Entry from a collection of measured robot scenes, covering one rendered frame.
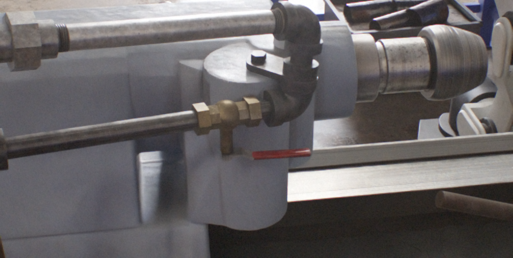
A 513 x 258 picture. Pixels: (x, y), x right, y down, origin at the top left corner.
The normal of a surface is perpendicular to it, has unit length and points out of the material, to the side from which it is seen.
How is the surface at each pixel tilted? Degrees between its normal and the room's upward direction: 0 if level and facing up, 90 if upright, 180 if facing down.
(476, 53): 54
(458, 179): 0
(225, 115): 63
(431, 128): 0
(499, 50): 90
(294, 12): 46
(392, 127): 0
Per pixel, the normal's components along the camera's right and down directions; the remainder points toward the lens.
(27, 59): 0.43, 0.61
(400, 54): 0.09, -0.40
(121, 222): 0.14, 0.10
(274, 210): 0.65, 0.38
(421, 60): 0.12, -0.11
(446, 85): 0.04, 0.64
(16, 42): 0.44, -0.12
